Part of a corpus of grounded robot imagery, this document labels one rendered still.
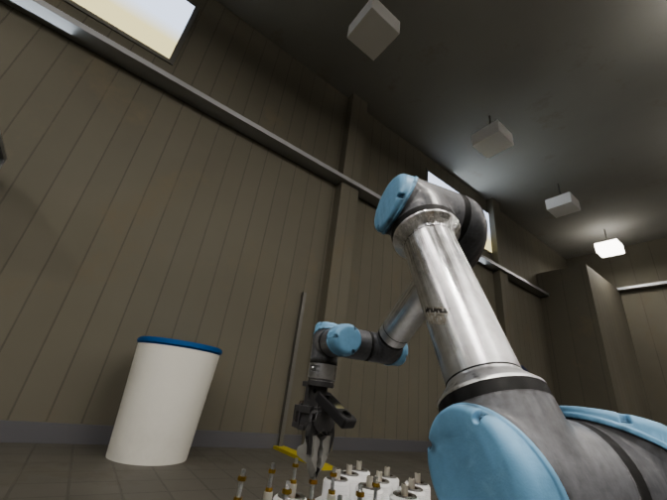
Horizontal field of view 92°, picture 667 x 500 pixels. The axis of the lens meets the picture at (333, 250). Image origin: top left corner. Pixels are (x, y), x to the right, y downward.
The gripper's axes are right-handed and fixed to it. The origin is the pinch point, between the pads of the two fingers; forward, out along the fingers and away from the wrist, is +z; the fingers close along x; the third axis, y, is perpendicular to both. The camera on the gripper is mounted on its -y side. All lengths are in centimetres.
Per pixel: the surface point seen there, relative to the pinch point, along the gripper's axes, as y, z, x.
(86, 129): 257, -201, 61
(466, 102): 52, -451, -305
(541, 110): -34, -451, -382
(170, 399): 166, -2, -38
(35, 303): 252, -52, 39
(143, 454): 170, 29, -34
